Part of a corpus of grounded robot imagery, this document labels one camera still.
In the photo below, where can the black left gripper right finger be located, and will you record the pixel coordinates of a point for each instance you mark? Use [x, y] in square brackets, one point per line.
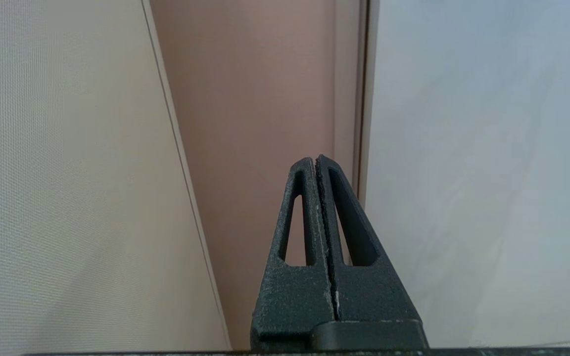
[371, 296]

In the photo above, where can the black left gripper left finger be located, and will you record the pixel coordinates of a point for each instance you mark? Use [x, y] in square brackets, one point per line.
[292, 296]

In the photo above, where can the white room door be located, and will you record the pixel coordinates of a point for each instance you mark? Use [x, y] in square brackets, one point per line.
[488, 163]

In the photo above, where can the beige cabinet panel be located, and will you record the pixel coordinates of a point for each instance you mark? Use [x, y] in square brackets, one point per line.
[77, 198]

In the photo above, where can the beige door frame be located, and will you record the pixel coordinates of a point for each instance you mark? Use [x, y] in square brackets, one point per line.
[347, 99]

